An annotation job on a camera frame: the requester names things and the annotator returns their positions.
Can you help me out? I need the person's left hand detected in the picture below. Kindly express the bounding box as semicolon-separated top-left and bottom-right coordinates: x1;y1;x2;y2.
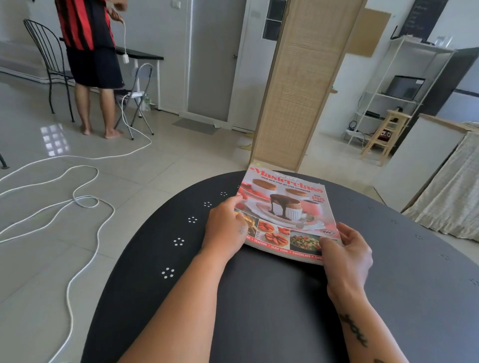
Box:
201;194;249;263

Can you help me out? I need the black chalkboard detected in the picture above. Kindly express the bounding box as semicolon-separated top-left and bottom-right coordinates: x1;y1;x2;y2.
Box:
398;0;449;42

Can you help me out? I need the black top desk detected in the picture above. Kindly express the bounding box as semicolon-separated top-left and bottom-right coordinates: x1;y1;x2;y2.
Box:
59;37;165;111

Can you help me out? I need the beige patterned cloth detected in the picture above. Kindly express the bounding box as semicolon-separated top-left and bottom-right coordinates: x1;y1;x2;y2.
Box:
402;131;479;243

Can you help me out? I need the dark grey cabinet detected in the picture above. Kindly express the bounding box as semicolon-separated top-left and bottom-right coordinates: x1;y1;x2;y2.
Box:
419;47;479;124

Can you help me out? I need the white counter with wooden top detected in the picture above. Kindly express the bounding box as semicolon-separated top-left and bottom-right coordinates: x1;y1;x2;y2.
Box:
373;113;479;214

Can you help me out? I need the wooden stool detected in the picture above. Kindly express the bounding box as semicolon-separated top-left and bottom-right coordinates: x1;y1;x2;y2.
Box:
360;109;412;167

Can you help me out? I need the white door with glass panes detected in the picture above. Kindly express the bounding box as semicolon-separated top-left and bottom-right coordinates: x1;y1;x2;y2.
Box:
229;0;291;134

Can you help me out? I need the black wire chair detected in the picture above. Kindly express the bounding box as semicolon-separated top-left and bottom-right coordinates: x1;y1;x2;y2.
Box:
23;19;76;123

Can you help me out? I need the person's left forearm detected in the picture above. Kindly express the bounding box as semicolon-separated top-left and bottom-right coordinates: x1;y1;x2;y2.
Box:
118;251;236;363

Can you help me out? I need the black microwave oven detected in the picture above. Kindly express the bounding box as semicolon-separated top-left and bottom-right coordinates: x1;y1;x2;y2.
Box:
385;75;426;102

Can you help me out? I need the rattan folding screen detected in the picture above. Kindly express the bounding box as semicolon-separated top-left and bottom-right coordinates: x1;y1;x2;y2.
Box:
248;0;367;173

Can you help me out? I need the grey folding chair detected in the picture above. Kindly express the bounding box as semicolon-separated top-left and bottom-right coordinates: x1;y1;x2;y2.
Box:
113;62;155;141

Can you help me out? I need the long white cable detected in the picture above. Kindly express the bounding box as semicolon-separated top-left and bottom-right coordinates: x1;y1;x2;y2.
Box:
0;91;153;363

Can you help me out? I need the grey door mat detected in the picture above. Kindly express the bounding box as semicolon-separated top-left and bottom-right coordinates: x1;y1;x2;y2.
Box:
172;117;222;136

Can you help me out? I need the person's right hand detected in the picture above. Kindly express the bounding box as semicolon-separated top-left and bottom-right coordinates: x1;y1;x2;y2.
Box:
319;222;374;300

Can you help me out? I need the brown cork board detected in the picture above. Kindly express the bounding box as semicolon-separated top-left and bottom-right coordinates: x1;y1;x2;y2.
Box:
346;7;392;58

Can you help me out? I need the grey door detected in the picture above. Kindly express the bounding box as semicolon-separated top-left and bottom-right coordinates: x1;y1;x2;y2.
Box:
187;0;248;122

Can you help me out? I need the person's right forearm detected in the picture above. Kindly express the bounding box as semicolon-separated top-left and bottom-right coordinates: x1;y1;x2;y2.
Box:
327;284;409;363

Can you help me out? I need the glossy cookbook magazine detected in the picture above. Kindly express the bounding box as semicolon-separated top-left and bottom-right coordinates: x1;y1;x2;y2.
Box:
235;165;344;266

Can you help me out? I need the white metal shelf unit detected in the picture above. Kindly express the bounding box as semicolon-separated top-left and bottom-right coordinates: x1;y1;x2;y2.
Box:
346;35;457;149

